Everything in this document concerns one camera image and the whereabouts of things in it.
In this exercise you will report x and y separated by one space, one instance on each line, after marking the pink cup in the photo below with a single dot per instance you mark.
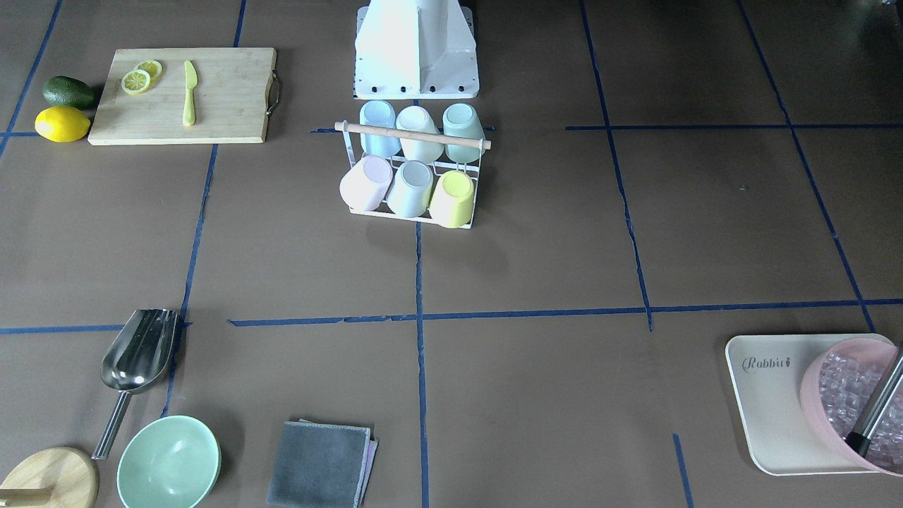
364 187

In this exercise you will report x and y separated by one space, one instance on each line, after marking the mint green cup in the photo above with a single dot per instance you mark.
461 119

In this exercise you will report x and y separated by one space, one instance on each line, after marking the yellow cup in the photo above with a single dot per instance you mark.
452 200

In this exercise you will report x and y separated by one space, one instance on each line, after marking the grey cup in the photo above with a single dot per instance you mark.
411 189

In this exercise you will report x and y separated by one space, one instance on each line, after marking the cream white cup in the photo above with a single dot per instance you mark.
417 119

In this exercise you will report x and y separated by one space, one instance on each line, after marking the grey folded cloth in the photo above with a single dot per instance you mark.
321 465

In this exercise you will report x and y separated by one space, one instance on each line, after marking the wooden cutting board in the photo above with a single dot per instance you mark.
232 99

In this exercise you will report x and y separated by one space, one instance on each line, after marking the steel scoop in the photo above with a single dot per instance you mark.
138 356

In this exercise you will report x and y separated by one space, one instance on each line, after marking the beige tray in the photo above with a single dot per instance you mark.
767 373

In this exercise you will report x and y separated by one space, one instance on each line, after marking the mint green bowl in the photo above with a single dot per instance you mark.
172 462

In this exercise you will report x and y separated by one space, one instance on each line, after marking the lemon slice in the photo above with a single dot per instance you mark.
152 67
136 81

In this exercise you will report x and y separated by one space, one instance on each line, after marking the pink bowl with ice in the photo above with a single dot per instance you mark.
834 393

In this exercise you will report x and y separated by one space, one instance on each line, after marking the whole lemon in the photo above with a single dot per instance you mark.
62 124

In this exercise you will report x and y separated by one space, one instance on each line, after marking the avocado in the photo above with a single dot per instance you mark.
69 92

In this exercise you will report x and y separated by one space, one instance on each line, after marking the wooden mug tree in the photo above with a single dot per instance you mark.
54 477

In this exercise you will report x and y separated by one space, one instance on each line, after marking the white wire cup rack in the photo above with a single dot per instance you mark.
347 129

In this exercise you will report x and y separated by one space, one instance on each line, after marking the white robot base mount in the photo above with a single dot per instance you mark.
415 50

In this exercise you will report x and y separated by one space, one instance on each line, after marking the steel tongs handle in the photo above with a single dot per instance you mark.
859 438

